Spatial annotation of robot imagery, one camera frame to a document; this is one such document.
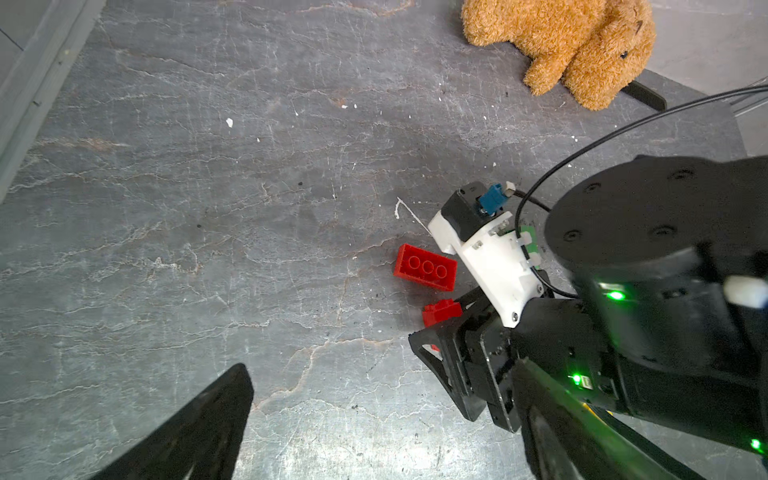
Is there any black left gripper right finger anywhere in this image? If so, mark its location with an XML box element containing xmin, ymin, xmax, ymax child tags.
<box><xmin>512</xmin><ymin>360</ymin><xmax>701</xmax><ymax>479</ymax></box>

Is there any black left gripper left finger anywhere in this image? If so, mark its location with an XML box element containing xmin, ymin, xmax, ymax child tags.
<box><xmin>94</xmin><ymin>363</ymin><xmax>254</xmax><ymax>479</ymax></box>

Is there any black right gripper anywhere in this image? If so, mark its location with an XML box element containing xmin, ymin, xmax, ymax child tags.
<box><xmin>407</xmin><ymin>286</ymin><xmax>625</xmax><ymax>434</ymax></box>

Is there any red small lego brick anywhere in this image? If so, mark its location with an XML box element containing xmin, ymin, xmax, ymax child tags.
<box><xmin>422</xmin><ymin>299</ymin><xmax>463</xmax><ymax>328</ymax></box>

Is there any red long lego brick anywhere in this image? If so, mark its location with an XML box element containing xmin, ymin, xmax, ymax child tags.
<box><xmin>393</xmin><ymin>244</ymin><xmax>458</xmax><ymax>292</ymax></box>

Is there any green lego brick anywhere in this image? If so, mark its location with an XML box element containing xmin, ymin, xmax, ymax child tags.
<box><xmin>519</xmin><ymin>225</ymin><xmax>538</xmax><ymax>251</ymax></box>

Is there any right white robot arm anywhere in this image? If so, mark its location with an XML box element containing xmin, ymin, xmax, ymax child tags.
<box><xmin>409</xmin><ymin>156</ymin><xmax>767</xmax><ymax>454</ymax></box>

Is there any black comb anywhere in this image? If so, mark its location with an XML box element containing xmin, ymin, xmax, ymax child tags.
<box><xmin>621</xmin><ymin>80</ymin><xmax>667</xmax><ymax>112</ymax></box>

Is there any brown teddy bear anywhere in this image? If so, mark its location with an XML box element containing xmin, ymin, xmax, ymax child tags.
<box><xmin>461</xmin><ymin>0</ymin><xmax>656</xmax><ymax>111</ymax></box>

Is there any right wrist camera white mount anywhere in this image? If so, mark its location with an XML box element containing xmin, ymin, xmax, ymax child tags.
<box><xmin>428</xmin><ymin>182</ymin><xmax>545</xmax><ymax>328</ymax></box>

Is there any white bent wire piece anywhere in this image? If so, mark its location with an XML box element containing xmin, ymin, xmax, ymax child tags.
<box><xmin>394</xmin><ymin>197</ymin><xmax>432</xmax><ymax>235</ymax></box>

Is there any thin black camera cable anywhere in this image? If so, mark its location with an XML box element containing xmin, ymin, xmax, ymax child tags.
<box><xmin>514</xmin><ymin>83</ymin><xmax>768</xmax><ymax>299</ymax></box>

